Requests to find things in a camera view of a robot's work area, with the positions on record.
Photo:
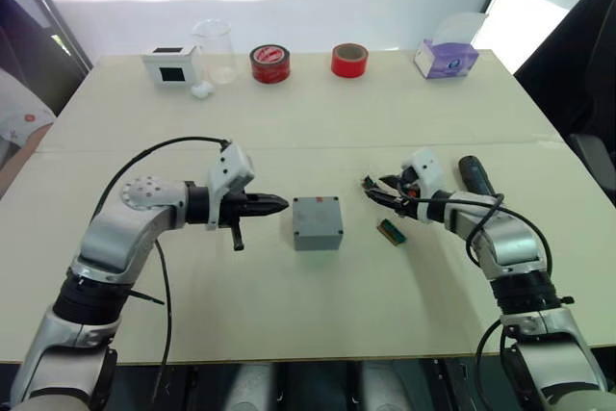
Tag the white cube with black squares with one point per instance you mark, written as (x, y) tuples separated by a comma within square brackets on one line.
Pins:
[(171, 67)]

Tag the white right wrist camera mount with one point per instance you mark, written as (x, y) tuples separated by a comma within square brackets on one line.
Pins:
[(426, 168)]

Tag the dark window frame post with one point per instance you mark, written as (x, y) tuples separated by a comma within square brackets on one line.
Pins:
[(58, 16)]

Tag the small white crumpled object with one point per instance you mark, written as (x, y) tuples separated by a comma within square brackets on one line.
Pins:
[(202, 91)]

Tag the plain red tape roll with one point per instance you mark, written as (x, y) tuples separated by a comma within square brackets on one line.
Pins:
[(349, 62)]

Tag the red printed tape roll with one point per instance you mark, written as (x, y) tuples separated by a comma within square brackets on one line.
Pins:
[(269, 64)]

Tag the person in light shirt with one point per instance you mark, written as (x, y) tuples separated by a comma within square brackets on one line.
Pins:
[(19, 117)]

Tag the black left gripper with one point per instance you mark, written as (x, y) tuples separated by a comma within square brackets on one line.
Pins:
[(233, 206)]

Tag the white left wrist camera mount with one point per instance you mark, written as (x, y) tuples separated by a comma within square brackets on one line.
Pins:
[(232, 165)]

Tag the grey plastic junction box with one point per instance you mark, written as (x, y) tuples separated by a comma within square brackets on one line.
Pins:
[(317, 223)]

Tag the small green circuit board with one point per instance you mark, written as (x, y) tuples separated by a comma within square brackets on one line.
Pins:
[(391, 232), (369, 182)]

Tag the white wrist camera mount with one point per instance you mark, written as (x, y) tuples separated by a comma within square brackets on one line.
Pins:
[(426, 168), (232, 165)]

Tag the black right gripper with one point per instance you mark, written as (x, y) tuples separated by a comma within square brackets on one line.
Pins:
[(405, 199)]

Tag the black zip tie tail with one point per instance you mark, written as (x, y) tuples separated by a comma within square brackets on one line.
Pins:
[(149, 298)]

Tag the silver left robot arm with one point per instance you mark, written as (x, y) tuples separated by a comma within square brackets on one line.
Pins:
[(120, 233)]

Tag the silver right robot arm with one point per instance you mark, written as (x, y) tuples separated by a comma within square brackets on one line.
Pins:
[(510, 242)]

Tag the clear plastic sheet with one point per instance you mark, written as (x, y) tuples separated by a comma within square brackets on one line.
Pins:
[(462, 26)]

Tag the clear glass beaker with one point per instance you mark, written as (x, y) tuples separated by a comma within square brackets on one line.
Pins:
[(219, 52)]

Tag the black chair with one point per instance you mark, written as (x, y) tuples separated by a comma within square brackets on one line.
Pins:
[(577, 69)]

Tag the purple tissue box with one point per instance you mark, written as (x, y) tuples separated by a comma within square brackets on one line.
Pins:
[(445, 60)]

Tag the black electric screwdriver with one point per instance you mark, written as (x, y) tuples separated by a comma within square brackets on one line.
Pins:
[(477, 177)]

